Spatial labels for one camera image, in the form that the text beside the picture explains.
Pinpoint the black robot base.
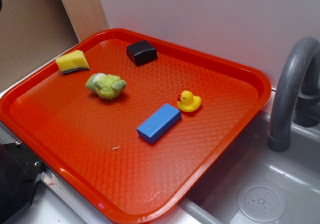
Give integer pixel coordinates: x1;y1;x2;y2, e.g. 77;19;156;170
0;140;44;224

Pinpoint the green plush animal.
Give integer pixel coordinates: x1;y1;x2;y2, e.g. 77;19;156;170
85;73;127;100

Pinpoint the blue rectangular block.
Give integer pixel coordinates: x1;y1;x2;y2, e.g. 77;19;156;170
136;103;182;144

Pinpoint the yellow rubber duck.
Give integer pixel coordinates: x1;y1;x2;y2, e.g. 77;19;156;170
177;90;202;113

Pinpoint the red plastic tray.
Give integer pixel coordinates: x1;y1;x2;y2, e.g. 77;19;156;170
0;29;271;224

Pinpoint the black block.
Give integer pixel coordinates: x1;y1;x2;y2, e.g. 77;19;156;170
126;40;158;66

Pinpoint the yellow sponge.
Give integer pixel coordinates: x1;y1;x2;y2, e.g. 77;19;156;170
55;50;90;74

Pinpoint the grey toy sink basin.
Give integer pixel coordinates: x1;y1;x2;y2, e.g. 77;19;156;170
179;112;320;224

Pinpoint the wooden board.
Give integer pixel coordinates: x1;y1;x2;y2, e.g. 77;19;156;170
61;0;109;42

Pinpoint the grey toy faucet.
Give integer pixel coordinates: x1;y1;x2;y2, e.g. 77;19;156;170
267;36;320;152

